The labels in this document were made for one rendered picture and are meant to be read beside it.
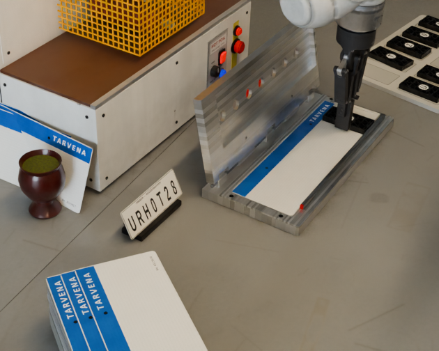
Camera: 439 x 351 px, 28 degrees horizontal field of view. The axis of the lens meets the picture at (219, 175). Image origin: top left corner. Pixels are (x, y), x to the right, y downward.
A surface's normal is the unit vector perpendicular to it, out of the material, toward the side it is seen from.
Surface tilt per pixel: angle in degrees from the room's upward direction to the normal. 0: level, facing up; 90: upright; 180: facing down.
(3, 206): 0
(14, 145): 63
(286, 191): 0
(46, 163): 0
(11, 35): 90
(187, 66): 90
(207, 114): 78
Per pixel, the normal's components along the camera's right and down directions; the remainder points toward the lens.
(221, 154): 0.84, 0.17
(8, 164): -0.43, 0.08
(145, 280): 0.04, -0.80
